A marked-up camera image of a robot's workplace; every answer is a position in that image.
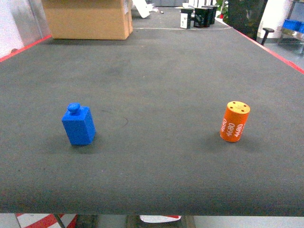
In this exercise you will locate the blue bin background right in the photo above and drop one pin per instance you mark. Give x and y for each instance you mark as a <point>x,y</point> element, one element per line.
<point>294,25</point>

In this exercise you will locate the black white box front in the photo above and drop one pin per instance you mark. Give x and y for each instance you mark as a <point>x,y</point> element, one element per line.
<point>185,18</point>

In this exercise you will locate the black box rear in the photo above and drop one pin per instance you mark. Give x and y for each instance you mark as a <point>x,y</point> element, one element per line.
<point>211,12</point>

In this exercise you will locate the red white striped barrier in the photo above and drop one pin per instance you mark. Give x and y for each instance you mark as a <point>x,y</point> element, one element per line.
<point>45,220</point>

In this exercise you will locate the blue block part with knob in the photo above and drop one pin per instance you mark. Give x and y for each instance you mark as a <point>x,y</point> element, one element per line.
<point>78,124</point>

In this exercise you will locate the large cardboard box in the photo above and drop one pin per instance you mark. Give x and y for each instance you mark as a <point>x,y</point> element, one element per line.
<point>89,19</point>

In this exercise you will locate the dark grey table mat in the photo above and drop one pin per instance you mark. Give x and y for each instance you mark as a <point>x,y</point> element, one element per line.
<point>157,100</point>

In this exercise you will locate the black office chair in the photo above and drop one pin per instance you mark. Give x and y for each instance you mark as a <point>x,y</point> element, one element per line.
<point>245,16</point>

